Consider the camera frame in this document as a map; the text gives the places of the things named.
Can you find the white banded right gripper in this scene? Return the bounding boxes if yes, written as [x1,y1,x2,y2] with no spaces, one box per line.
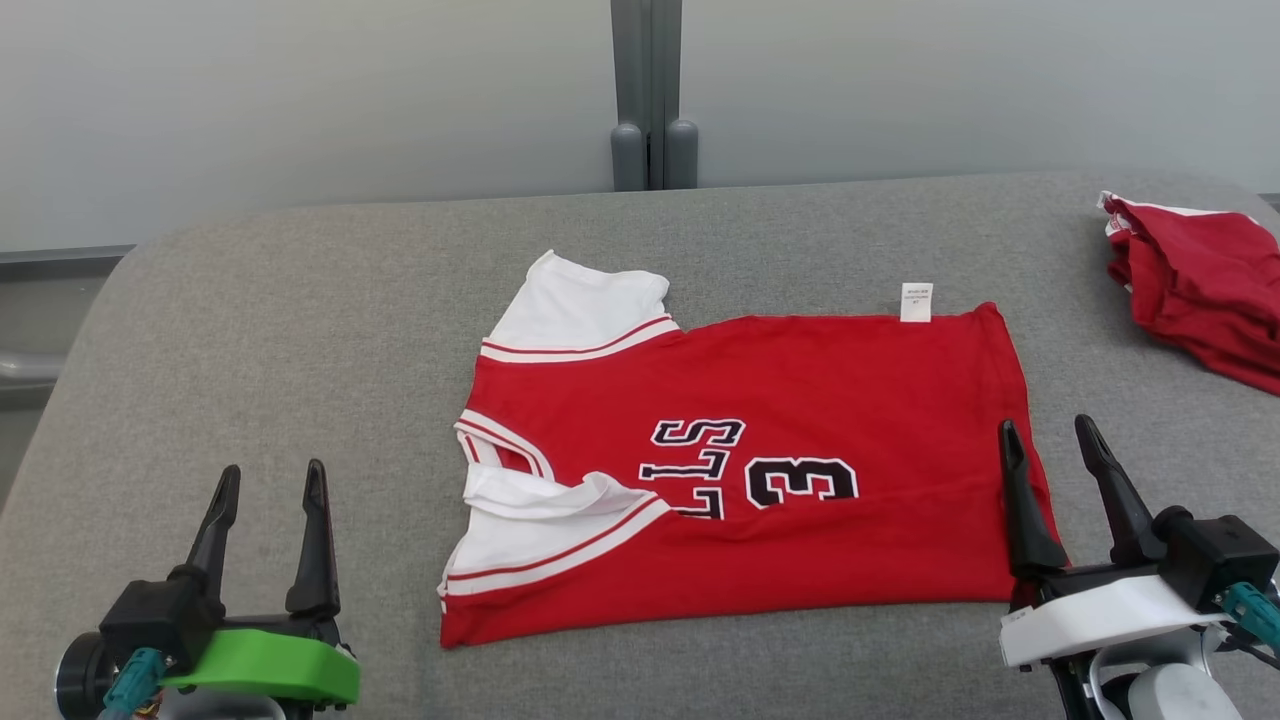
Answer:
[997,413,1232,670]

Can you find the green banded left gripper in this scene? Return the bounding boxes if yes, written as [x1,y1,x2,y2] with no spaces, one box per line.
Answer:
[159,458,362,714]

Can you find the red white basketball jersey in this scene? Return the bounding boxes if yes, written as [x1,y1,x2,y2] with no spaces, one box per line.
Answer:
[437,249,1067,650]

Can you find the red shorts with white panels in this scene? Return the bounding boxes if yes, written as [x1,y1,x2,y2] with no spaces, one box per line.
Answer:
[1096,189,1280,397]

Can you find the teal plug left arm cable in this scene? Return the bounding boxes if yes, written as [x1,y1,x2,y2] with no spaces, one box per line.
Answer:
[97,647,167,720]

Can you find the teal plug arm cable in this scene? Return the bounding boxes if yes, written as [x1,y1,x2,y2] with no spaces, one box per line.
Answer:
[97,647,167,720]
[1214,581,1280,663]

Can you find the teal plug right arm cable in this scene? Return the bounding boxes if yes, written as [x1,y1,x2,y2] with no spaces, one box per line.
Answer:
[1214,581,1280,663]

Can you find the grey partition post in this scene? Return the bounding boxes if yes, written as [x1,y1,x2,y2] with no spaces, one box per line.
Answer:
[609,0,700,192]

